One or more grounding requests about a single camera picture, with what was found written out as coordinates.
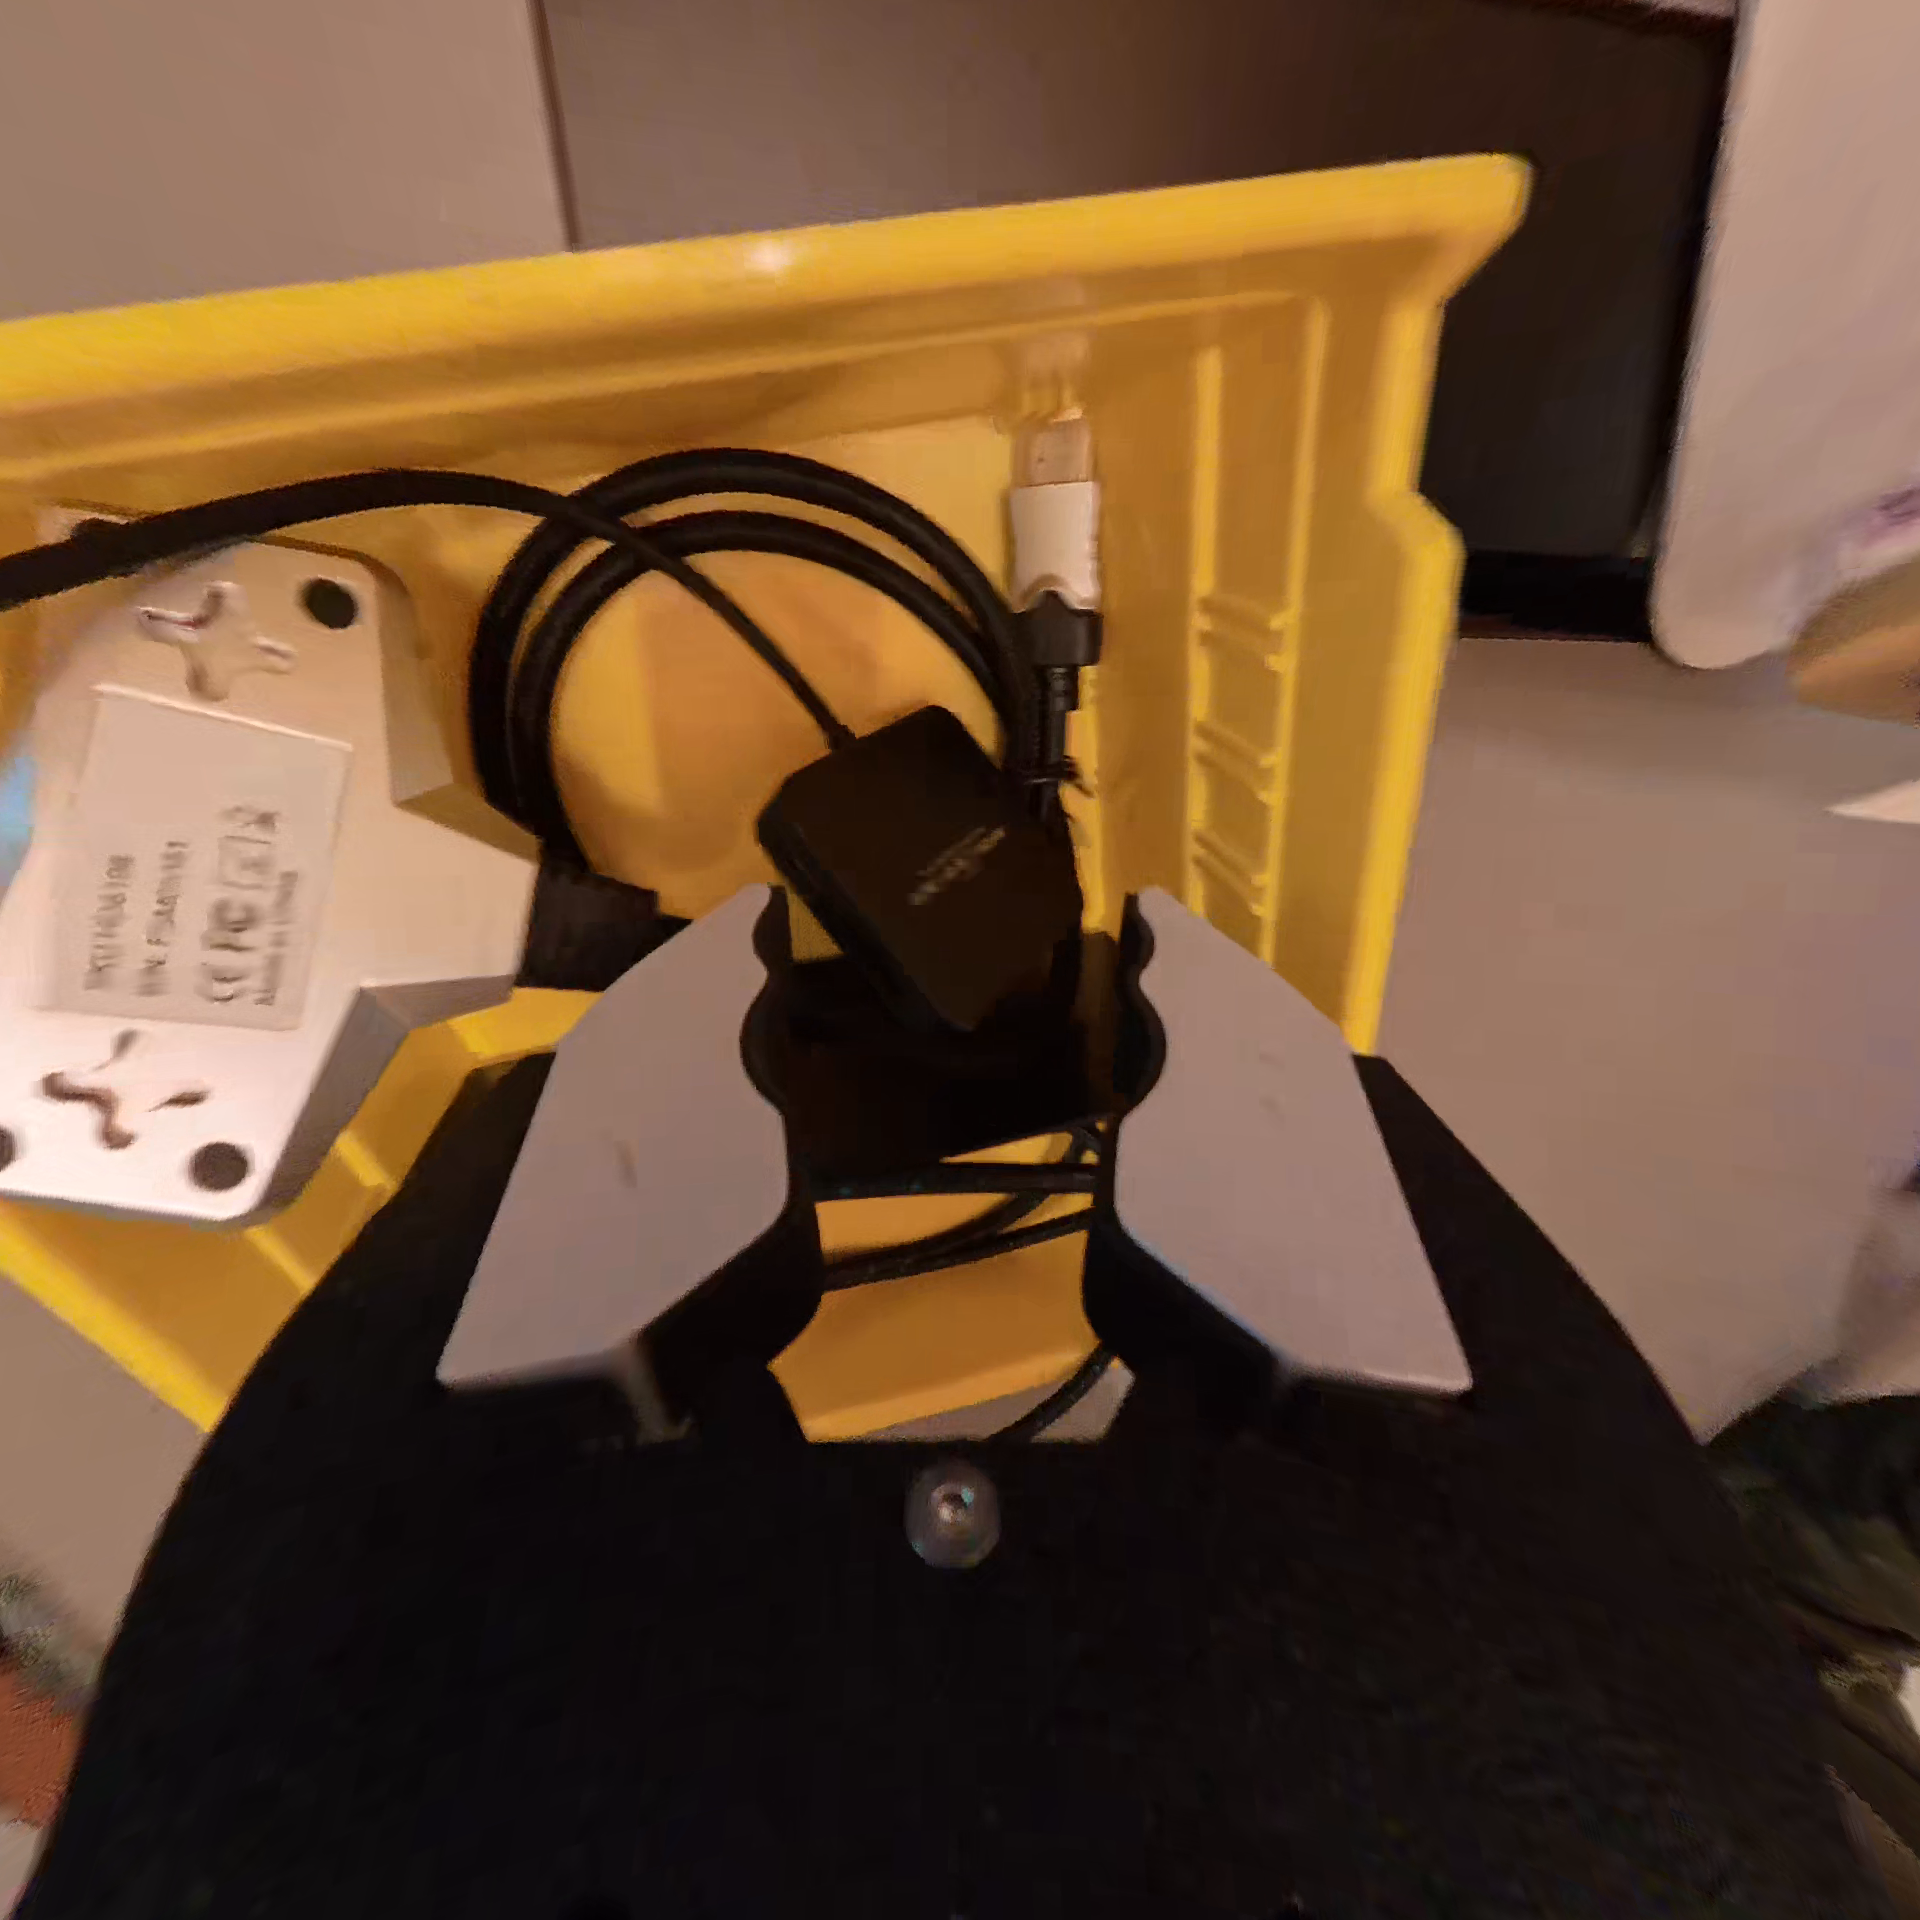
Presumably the black adapter box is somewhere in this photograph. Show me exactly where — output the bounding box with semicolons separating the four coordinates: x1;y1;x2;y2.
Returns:
755;703;1085;1038

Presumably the dark panel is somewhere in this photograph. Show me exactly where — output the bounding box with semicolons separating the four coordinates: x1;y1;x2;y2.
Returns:
1418;0;1740;620

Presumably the silver metal labelled device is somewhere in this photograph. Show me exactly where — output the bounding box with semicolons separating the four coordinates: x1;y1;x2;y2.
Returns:
0;537;530;1231

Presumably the black strap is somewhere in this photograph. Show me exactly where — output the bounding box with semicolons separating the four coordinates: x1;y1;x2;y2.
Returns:
521;852;682;995

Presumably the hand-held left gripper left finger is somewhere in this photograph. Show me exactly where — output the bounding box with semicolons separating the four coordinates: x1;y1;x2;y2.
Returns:
434;884;827;1437

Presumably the white blurred object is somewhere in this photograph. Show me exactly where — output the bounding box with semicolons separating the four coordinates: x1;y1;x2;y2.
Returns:
1647;0;1920;725

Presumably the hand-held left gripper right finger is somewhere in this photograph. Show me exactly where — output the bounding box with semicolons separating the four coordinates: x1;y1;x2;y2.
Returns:
1079;884;1471;1402

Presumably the black coiled cable white plug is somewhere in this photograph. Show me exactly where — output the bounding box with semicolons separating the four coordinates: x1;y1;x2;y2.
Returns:
469;420;1121;1292

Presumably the yellow plastic bin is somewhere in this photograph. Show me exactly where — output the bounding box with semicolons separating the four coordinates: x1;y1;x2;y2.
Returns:
0;150;1537;1444

